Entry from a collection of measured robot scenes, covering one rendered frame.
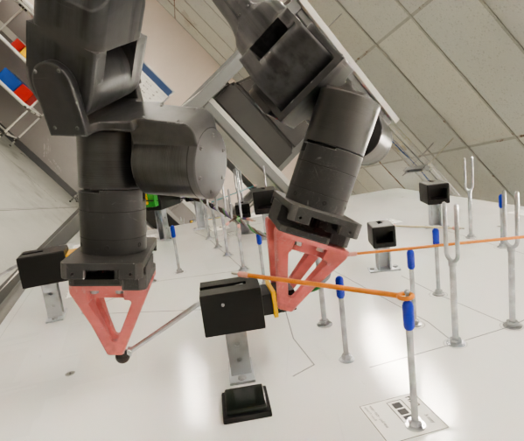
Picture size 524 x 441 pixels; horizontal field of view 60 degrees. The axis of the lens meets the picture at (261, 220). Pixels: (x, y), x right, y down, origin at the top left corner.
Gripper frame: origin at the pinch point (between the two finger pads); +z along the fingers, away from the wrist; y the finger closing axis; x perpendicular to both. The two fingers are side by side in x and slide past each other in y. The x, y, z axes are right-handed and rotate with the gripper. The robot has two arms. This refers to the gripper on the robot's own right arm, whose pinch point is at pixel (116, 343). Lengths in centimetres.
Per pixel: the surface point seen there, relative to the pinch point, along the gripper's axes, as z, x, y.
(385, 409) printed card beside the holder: 1.6, -22.6, -9.7
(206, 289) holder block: -5.1, -8.4, 0.4
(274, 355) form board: 2.7, -15.3, 2.2
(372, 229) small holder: -6.9, -31.9, 21.5
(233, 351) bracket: 0.6, -10.9, -1.0
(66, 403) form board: 5.8, 4.7, -0.4
